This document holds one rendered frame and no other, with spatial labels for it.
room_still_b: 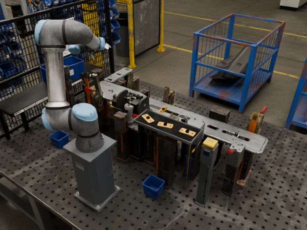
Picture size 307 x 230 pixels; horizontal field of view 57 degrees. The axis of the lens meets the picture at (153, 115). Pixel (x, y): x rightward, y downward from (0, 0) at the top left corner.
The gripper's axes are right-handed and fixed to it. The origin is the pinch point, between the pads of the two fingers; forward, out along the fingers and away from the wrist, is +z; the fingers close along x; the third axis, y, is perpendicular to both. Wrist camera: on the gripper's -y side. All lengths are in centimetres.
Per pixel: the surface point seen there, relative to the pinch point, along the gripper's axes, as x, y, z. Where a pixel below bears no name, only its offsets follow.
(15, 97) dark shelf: -70, -5, -14
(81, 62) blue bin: -23.6, -21.0, 12.5
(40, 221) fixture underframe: -106, 71, 23
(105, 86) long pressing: -18.2, 2.6, 26.6
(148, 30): 26, -226, 227
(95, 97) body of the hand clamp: -22.4, 21.6, 9.0
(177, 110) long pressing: 20, 55, 33
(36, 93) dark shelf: -59, -5, -5
